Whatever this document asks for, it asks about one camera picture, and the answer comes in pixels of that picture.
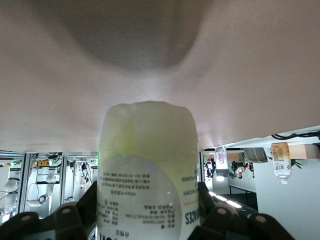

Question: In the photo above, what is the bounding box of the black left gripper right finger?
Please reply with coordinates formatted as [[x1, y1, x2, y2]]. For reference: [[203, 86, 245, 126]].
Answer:
[[192, 182, 296, 240]]

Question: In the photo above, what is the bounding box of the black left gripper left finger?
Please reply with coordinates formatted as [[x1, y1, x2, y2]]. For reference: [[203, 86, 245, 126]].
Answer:
[[0, 181, 98, 240]]

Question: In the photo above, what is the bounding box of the clear plastic tennis ball can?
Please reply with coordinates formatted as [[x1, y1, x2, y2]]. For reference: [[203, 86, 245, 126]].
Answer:
[[96, 100, 201, 240]]

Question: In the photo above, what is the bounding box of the dark background table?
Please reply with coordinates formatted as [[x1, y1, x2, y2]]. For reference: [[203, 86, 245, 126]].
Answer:
[[228, 184, 258, 210]]

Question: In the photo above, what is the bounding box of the background person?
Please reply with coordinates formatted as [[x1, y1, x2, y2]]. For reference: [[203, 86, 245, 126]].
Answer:
[[234, 161, 255, 180], [203, 159, 216, 179]]

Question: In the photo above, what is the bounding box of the clear bottle pink label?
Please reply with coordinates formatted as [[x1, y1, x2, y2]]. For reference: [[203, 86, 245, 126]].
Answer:
[[214, 146, 230, 183]]

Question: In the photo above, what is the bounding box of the grey moulded chair shell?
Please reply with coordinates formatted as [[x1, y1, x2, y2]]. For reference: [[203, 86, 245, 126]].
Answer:
[[243, 147, 269, 164]]

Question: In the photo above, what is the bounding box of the clear bottle yellow label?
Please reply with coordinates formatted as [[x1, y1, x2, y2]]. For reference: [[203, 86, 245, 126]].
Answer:
[[270, 141, 293, 185]]

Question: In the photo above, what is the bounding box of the wooden block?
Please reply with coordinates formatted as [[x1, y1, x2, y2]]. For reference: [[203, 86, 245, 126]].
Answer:
[[287, 144, 320, 160]]

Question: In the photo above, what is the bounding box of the aluminium rack frame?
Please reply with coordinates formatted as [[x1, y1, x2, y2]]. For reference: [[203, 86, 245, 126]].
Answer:
[[0, 150, 100, 218]]

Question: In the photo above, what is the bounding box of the black cable on shelf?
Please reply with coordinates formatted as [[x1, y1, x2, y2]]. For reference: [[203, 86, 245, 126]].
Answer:
[[271, 129, 320, 141]]

